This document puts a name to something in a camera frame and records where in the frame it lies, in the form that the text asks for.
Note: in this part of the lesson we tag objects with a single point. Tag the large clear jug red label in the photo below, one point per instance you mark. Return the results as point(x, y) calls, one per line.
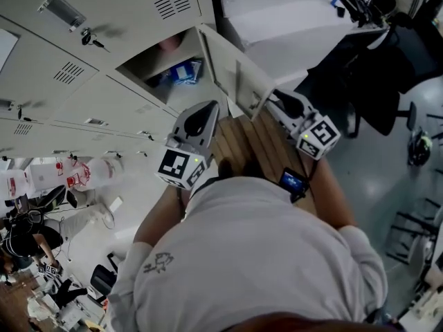
point(14, 185)

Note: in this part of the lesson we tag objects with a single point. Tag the black helmet yellow stripes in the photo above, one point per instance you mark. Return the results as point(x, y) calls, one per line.
point(419, 147)

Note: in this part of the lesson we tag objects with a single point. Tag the brown wooden chair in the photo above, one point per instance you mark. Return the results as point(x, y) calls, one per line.
point(55, 195)

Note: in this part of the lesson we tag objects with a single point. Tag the small black screen device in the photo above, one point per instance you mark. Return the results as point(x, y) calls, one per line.
point(292, 182)

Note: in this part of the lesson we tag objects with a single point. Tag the blue packet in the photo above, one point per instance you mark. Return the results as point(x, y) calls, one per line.
point(181, 73)

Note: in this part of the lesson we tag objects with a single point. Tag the person's left black shoe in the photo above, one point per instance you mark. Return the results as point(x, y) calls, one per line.
point(226, 168)

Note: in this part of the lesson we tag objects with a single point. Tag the person's right forearm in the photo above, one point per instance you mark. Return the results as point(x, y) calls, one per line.
point(332, 199)

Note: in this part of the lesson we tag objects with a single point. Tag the white power strip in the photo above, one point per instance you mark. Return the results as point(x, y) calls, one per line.
point(116, 204)

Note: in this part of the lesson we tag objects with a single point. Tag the wooden slat platform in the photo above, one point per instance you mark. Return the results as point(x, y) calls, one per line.
point(242, 140)

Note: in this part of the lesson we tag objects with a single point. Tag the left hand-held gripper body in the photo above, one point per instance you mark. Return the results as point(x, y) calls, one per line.
point(173, 168)

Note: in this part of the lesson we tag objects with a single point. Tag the pink object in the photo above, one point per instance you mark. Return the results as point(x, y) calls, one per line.
point(169, 43)

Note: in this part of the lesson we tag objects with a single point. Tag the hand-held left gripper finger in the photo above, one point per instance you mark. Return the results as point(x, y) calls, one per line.
point(212, 133)
point(180, 124)

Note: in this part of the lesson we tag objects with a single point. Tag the person's left forearm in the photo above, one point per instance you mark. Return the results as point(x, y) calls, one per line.
point(155, 216)

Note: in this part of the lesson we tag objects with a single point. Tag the person's black shoe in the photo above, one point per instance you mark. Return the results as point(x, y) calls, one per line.
point(226, 168)
point(252, 169)

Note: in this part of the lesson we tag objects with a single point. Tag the white paper notice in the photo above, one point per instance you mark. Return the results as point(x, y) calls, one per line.
point(7, 50)

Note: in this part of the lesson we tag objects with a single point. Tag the white cardboard box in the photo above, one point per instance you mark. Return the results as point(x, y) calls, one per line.
point(43, 180)

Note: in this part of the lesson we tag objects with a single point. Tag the grey waste bin black liner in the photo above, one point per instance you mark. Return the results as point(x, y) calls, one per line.
point(72, 199)

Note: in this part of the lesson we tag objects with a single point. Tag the group of clear water jugs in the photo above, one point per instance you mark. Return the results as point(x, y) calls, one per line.
point(100, 173)

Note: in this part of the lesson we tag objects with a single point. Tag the person's white t-shirt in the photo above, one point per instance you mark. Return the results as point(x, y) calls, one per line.
point(242, 254)

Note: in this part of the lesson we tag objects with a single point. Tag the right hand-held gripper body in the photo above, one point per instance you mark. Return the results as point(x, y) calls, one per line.
point(318, 137)

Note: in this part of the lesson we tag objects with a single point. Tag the person's right black shoe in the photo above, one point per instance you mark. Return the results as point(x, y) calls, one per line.
point(252, 169)

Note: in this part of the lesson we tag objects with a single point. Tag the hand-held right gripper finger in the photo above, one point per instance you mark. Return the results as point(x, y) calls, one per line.
point(304, 102)
point(278, 116)

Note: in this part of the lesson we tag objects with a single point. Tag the white block pedestal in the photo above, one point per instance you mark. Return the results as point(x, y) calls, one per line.
point(277, 29)

